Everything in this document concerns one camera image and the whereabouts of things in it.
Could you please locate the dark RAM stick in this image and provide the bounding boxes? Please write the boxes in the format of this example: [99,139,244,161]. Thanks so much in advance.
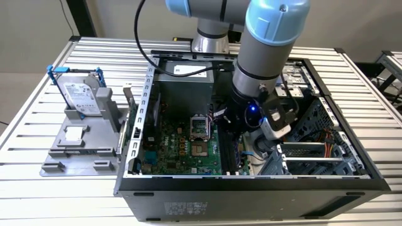
[228,133,250,174]

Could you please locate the black RAM slot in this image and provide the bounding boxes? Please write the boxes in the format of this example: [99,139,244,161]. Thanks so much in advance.
[218,131,227,175]
[222,135,232,175]

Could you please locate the CPU socket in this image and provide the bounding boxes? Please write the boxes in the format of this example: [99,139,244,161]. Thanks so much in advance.
[191,140,211,158]

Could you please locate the grey power supply box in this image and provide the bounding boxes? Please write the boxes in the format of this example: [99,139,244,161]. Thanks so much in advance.
[153,60,235,118]

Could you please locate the black case fan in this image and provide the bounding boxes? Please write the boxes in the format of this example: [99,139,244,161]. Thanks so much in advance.
[149,94,163,142]

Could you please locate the grey metal disk bay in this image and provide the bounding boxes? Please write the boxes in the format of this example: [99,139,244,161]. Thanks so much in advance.
[260,141,368,176]

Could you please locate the grey metal drive cage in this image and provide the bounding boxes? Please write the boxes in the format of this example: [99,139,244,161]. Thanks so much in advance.
[275,60,318,99]

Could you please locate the green motherboard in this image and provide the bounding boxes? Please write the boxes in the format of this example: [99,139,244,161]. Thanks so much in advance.
[140,101,252,176]

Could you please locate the black grey PC case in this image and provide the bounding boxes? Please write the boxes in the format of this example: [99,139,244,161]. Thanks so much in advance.
[112,49,391,223]

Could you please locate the hard disk in blue carrier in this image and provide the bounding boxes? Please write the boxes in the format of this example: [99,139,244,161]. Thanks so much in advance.
[45,66,105,120]

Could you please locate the silver CPU chip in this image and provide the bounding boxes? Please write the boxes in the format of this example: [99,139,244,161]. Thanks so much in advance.
[65,127,84,142]

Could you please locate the metal slat side table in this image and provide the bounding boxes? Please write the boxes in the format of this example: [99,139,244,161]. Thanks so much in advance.
[371,50,402,78]

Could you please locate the grey parts rack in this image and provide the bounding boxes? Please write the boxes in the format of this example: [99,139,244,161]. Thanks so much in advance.
[39,88,127,177]

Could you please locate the yellow white wire bundle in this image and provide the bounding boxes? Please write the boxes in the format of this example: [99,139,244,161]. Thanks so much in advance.
[208,103,228,121]

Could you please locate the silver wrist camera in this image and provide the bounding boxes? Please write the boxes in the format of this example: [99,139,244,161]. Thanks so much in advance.
[259,116,292,140]

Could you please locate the metal socket cover frame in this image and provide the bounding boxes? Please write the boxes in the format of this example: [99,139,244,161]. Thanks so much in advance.
[189,114,211,140]

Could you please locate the red orange yellow wires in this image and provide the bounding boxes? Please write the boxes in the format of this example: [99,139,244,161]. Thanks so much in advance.
[319,129,342,159]

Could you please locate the long black camera cable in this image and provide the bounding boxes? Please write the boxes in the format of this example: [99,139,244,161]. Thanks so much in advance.
[133,0,235,78]

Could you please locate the black background post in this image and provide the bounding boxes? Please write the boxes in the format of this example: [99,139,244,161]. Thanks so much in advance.
[64,0,97,38]

